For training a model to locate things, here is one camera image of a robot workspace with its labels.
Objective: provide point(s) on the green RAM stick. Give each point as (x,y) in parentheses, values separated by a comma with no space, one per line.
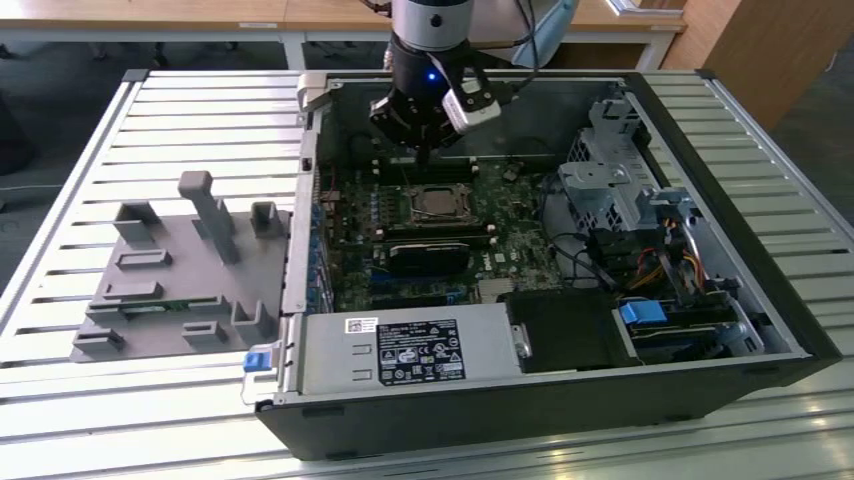
(173,305)

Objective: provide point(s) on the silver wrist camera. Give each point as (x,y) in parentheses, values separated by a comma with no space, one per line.
(470,112)

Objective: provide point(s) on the brown wooden cabinet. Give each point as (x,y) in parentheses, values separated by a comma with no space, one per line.
(767,50)

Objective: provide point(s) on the silver chipset heatsink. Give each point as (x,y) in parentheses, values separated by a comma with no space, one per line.
(496,291)

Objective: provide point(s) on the CPU socket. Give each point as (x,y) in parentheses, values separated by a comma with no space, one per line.
(415,189)

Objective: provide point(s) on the grey parts rack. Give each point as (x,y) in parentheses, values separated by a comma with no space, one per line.
(173,280)

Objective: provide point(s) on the silver power supply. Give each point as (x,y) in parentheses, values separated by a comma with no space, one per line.
(334,350)

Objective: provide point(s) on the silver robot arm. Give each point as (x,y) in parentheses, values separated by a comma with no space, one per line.
(434,22)

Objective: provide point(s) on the silver topped CPU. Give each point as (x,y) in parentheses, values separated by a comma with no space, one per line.
(444,201)

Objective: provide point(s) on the blue case latch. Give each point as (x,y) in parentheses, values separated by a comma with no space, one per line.
(255,362)

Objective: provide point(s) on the wooden top desk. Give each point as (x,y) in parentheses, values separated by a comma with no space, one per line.
(133,15)
(634,20)

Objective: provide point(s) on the green motherboard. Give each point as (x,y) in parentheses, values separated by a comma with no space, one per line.
(520,235)

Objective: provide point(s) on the silver metal drive cage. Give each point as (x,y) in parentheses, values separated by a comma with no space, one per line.
(594,185)

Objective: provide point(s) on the pale blue teach pendant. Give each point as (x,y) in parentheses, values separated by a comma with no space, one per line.
(550,30)

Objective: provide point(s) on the blue disk carrier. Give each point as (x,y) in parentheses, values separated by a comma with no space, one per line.
(641,315)

